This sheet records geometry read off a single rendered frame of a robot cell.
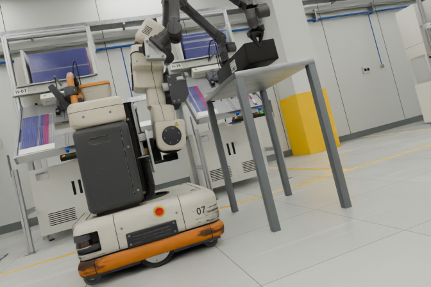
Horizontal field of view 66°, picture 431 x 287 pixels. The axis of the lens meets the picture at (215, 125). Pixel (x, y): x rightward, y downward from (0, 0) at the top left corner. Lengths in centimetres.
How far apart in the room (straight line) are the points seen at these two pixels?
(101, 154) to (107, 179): 12
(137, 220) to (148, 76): 76
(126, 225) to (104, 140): 40
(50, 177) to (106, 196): 163
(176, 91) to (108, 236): 79
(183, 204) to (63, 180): 176
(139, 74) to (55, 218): 175
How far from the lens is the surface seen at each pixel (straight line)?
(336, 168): 184
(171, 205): 159
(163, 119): 178
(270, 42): 185
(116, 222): 159
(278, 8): 532
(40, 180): 322
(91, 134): 162
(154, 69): 186
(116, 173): 160
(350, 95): 621
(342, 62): 626
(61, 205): 320
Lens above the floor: 48
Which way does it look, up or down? 3 degrees up
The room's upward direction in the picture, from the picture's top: 14 degrees counter-clockwise
